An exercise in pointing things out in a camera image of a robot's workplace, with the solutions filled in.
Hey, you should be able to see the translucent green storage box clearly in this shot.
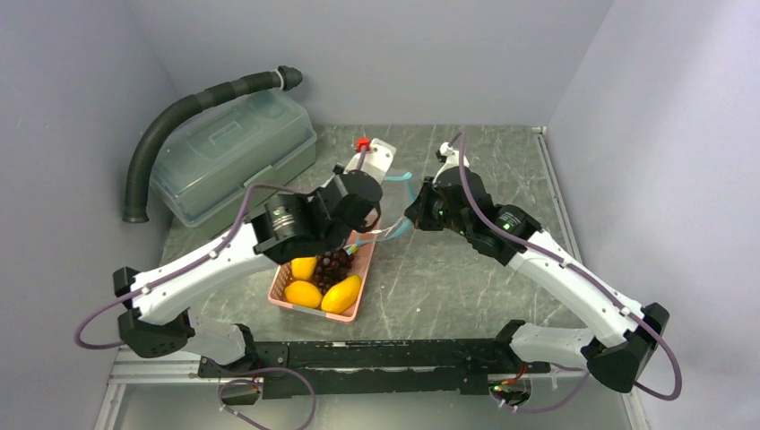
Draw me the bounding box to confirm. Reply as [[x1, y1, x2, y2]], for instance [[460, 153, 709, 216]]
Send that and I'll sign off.
[[151, 90, 316, 237]]

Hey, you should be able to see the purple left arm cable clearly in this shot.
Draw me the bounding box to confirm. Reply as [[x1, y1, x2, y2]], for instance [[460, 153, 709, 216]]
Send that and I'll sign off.
[[73, 139, 369, 351]]

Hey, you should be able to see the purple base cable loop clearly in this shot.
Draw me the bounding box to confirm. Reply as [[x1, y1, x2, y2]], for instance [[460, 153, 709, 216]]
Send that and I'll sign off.
[[217, 366, 317, 430]]

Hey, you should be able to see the yellow mango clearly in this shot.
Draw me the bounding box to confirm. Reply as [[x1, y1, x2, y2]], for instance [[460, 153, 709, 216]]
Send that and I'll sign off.
[[321, 275, 362, 314]]

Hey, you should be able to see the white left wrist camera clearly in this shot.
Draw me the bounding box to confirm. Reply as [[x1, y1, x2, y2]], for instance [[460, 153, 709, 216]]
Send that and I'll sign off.
[[345, 137, 397, 183]]

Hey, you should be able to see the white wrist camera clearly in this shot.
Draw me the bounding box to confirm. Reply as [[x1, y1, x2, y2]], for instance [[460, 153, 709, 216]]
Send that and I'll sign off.
[[433, 142, 460, 183], [345, 137, 397, 183]]

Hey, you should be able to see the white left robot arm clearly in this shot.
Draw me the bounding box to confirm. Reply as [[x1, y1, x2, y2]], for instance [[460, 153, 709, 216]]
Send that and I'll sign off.
[[118, 168, 384, 376]]

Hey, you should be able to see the black corrugated hose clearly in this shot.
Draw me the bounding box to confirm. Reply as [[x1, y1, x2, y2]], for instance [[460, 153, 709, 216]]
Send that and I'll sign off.
[[122, 65, 303, 225]]

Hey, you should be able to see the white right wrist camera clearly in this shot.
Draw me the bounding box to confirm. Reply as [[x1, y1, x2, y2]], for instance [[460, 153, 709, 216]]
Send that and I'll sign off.
[[433, 142, 460, 183]]

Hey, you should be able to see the yellow fruit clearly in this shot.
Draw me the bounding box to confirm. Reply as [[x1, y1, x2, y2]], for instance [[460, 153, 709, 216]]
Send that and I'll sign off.
[[283, 280, 323, 309]]

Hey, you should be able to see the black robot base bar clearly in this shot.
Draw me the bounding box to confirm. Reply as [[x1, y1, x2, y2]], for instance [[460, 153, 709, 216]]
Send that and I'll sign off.
[[198, 339, 549, 400]]

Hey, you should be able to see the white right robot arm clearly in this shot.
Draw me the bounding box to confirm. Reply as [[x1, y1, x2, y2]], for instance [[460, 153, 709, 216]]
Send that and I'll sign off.
[[404, 168, 669, 393]]

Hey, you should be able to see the dark red grape bunch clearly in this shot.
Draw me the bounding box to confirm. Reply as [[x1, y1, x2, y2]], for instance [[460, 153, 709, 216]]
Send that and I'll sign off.
[[311, 249, 354, 293]]

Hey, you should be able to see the clear zip top bag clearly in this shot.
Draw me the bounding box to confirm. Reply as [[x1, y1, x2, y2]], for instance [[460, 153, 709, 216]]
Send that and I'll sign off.
[[344, 168, 417, 254]]

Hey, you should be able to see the pink plastic basket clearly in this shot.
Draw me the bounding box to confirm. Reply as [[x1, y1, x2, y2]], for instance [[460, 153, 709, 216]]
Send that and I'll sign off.
[[267, 232, 379, 323]]

